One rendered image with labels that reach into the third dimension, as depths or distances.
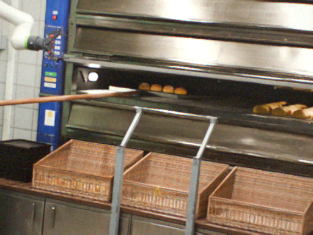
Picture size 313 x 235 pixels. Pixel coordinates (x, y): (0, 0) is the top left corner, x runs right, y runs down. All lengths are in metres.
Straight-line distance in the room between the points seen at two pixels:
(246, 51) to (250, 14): 0.22
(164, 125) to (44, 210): 0.95
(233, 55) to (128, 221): 1.22
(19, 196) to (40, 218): 0.20
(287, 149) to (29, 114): 1.85
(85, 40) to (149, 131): 0.77
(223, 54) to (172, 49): 0.35
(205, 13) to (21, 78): 1.43
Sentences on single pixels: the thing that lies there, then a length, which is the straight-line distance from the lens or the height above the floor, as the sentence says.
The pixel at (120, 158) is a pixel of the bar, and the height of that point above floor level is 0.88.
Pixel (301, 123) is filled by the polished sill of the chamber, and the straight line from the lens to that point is 4.91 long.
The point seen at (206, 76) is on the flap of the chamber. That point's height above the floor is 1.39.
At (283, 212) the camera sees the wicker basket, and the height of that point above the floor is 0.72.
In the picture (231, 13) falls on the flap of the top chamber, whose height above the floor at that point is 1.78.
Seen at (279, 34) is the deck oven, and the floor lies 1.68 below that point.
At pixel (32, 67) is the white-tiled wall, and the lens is 5.66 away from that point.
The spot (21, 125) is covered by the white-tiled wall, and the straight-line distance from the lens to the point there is 5.73.
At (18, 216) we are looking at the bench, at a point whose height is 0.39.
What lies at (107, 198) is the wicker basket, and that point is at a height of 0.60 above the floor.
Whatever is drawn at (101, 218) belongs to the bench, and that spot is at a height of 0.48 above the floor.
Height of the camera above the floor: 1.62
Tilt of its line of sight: 8 degrees down
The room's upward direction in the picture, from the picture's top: 5 degrees clockwise
